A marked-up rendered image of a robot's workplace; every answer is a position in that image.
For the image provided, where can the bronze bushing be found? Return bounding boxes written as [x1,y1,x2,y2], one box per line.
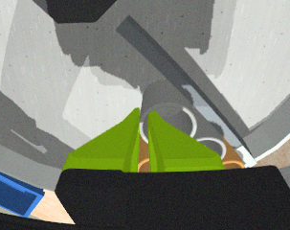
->
[220,134,245,170]
[138,135,150,172]

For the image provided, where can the blue tray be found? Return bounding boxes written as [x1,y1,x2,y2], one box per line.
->
[0,172,46,218]

